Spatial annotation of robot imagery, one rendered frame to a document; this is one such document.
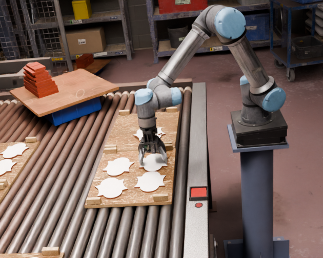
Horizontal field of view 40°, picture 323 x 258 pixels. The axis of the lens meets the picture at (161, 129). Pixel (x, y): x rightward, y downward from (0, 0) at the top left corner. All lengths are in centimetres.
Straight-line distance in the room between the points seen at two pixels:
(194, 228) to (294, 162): 217
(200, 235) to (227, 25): 81
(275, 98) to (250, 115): 22
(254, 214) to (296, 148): 151
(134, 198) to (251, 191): 81
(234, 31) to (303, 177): 193
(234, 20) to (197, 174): 66
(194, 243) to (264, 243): 109
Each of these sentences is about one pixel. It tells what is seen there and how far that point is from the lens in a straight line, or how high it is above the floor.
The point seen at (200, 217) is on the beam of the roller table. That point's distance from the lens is 166.
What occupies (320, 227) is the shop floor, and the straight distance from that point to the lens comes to 307.
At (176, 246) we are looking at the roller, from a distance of 155.
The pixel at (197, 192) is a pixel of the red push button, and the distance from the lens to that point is 177.
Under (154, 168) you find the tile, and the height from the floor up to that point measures 94.
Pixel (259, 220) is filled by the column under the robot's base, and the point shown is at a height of 38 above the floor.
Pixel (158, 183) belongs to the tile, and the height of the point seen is 94.
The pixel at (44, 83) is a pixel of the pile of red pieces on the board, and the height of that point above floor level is 112.
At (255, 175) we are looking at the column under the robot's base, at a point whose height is 67.
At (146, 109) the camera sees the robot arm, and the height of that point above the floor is 123.
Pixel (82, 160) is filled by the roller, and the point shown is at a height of 91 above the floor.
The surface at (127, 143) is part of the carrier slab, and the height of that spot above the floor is 94.
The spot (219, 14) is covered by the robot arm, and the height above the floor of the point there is 155.
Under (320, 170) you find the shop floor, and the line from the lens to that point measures 362.
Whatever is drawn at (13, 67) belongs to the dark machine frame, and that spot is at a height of 98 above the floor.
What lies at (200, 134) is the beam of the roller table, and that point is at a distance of 220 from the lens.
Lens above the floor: 196
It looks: 27 degrees down
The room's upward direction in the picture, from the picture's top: 7 degrees counter-clockwise
